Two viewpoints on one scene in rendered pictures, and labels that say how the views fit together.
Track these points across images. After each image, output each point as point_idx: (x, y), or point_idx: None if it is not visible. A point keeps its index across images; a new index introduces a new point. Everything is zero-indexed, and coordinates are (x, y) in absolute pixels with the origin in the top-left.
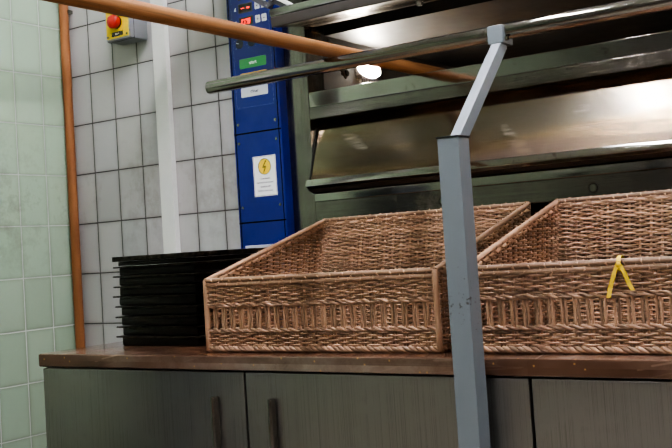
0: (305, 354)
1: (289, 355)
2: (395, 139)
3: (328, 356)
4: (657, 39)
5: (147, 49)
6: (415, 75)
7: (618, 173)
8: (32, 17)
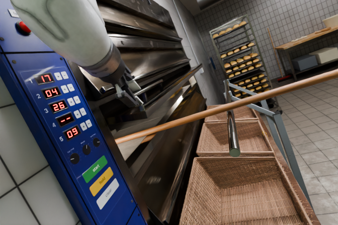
0: (309, 216)
1: (316, 221)
2: (164, 165)
3: (309, 204)
4: (181, 103)
5: None
6: (158, 132)
7: None
8: None
